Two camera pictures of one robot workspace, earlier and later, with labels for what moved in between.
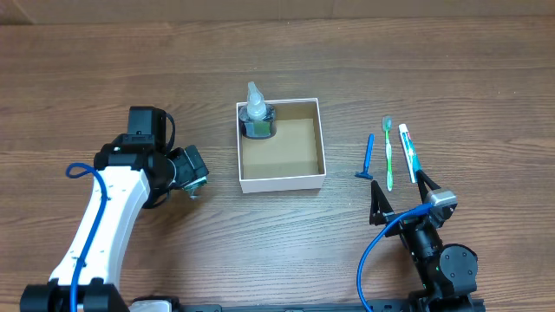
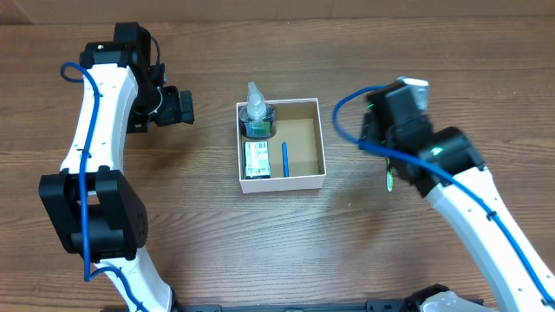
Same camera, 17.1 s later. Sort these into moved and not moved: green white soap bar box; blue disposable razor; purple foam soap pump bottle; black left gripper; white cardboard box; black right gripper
Moved: black right gripper; black left gripper; green white soap bar box; blue disposable razor
Not moved: purple foam soap pump bottle; white cardboard box
